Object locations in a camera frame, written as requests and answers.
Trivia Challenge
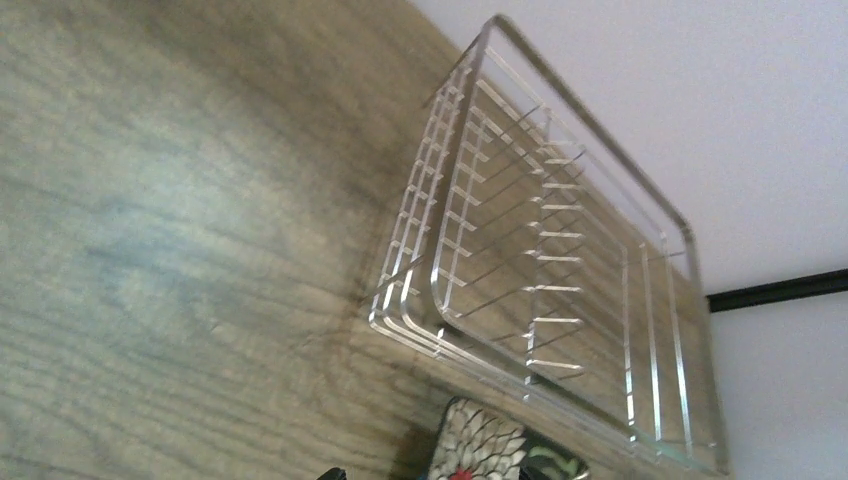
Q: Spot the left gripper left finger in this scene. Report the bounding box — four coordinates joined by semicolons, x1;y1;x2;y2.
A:
316;467;347;480

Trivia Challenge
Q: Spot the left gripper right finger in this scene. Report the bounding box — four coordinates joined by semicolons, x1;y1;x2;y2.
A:
519;465;547;480

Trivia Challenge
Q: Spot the metal wire dish rack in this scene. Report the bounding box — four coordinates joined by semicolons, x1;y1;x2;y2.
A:
365;14;732;479

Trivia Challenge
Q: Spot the black floral square plate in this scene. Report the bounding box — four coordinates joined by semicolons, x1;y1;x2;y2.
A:
422;397;592;480

